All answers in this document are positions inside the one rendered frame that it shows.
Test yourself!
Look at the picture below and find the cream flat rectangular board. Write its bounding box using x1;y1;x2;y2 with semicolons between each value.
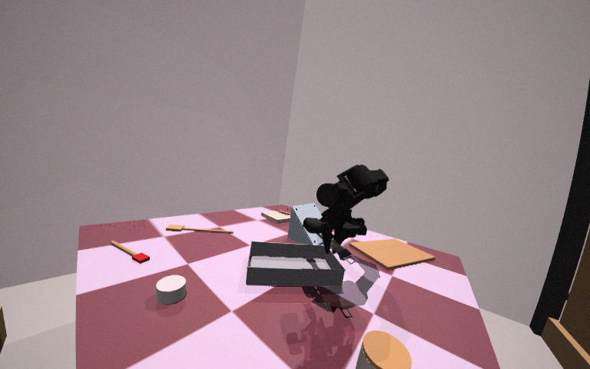
260;211;290;224

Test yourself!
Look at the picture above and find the white cylinder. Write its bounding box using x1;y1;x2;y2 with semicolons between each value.
156;275;186;304

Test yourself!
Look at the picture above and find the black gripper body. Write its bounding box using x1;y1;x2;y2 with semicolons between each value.
303;204;367;236

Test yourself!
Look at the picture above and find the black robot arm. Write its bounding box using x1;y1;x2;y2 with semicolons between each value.
317;165;389;238

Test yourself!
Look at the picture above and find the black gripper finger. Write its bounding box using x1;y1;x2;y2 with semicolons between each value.
332;229;351;254
321;232;334;254

